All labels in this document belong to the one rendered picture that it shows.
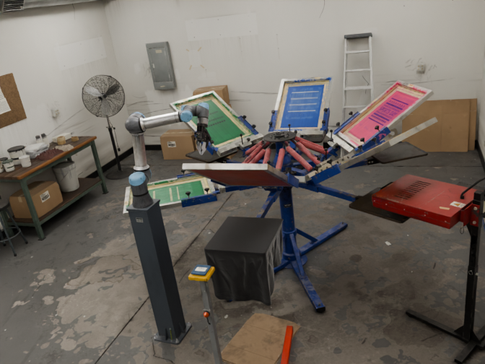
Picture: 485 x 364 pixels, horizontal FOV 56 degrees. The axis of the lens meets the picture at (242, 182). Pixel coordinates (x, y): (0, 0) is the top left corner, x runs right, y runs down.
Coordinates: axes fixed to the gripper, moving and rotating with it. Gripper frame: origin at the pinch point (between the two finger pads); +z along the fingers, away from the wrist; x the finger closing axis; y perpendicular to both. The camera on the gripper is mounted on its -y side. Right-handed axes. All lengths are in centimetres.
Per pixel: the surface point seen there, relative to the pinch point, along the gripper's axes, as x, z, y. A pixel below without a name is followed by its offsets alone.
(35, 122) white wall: -351, -84, -201
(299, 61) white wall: -24, -213, -376
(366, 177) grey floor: 83, -31, -350
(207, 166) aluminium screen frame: 15.5, 12.9, 23.3
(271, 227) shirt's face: 44, 48, -32
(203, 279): 18, 84, 25
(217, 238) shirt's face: 9, 59, -15
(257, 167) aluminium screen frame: 49, 13, 24
